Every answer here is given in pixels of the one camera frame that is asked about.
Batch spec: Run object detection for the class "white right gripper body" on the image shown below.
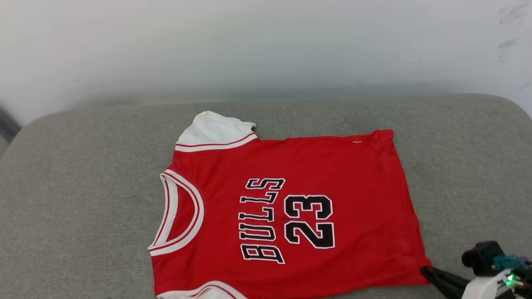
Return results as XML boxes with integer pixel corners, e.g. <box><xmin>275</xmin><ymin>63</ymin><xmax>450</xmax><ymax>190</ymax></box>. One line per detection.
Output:
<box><xmin>460</xmin><ymin>269</ymin><xmax>517</xmax><ymax>299</ymax></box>

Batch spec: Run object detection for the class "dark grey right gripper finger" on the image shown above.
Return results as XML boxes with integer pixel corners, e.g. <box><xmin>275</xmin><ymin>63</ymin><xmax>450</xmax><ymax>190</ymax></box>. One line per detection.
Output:
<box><xmin>428</xmin><ymin>276</ymin><xmax>465</xmax><ymax>299</ymax></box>
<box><xmin>420</xmin><ymin>266</ymin><xmax>471</xmax><ymax>288</ymax></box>

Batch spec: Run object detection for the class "red Bulls 23 jersey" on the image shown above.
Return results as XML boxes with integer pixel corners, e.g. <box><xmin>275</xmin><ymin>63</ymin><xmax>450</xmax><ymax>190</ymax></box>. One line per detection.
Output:
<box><xmin>148</xmin><ymin>110</ymin><xmax>432</xmax><ymax>299</ymax></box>

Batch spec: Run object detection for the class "teal-plug black gripper cable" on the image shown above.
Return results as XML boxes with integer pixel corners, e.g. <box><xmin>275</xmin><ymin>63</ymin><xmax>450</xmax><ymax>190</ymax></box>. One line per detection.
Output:
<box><xmin>492</xmin><ymin>254</ymin><xmax>532</xmax><ymax>272</ymax></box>

